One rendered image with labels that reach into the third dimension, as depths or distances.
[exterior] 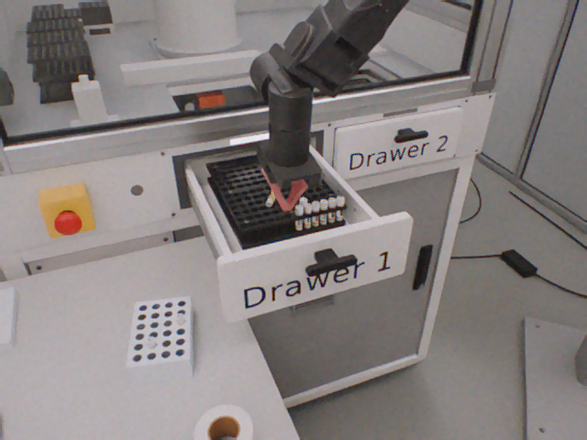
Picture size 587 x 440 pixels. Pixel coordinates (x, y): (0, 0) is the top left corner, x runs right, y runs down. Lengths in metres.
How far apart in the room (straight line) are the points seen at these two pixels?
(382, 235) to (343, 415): 0.96
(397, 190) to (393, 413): 0.75
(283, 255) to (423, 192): 0.61
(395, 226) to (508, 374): 1.16
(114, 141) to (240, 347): 0.39
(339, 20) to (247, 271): 0.33
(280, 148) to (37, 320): 0.48
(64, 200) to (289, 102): 0.42
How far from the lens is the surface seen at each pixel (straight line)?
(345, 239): 0.69
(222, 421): 0.65
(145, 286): 0.88
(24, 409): 0.77
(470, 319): 1.95
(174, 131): 0.87
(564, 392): 1.79
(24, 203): 0.92
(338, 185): 0.87
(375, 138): 1.01
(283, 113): 0.63
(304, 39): 0.61
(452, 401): 1.69
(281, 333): 1.28
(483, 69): 1.13
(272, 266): 0.66
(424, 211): 1.25
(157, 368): 0.72
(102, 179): 0.90
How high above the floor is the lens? 1.33
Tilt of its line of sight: 36 degrees down
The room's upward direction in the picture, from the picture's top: straight up
